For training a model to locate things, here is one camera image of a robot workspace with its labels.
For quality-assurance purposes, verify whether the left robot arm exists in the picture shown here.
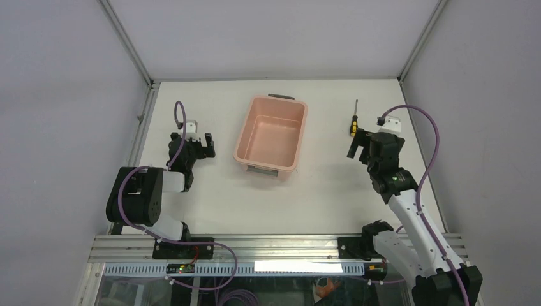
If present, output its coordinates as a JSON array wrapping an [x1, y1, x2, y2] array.
[[106, 132, 216, 261]]

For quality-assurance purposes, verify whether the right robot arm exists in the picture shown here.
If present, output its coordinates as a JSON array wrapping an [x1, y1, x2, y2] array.
[[337, 129, 483, 305]]

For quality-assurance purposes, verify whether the yellow black screwdriver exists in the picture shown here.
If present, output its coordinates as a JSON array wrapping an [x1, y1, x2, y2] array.
[[350, 99, 359, 137]]

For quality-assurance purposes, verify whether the pink plastic bin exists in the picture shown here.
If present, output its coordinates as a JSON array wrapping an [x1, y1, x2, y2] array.
[[233, 94, 308, 180]]

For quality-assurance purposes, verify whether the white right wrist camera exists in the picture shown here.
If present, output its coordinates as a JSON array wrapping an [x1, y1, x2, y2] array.
[[377, 115, 402, 136]]

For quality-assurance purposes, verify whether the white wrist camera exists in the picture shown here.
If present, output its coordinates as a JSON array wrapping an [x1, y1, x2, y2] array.
[[377, 115, 402, 136], [182, 120, 200, 142]]

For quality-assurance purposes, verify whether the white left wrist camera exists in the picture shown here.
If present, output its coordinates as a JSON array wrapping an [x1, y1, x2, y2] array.
[[182, 120, 200, 142]]

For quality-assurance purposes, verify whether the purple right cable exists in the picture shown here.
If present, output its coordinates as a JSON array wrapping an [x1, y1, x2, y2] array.
[[366, 105, 471, 306]]

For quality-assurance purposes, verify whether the purple cable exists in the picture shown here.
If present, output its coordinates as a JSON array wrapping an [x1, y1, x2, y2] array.
[[366, 105, 471, 306], [117, 100, 260, 306]]

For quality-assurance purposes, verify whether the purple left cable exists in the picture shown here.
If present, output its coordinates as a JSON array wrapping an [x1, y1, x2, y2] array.
[[117, 100, 260, 306]]

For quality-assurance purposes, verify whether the aluminium frame rail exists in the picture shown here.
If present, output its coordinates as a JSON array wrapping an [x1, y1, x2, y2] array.
[[87, 234, 470, 265]]

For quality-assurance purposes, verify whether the white slotted cable duct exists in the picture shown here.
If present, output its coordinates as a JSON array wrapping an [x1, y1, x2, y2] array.
[[104, 261, 383, 277]]

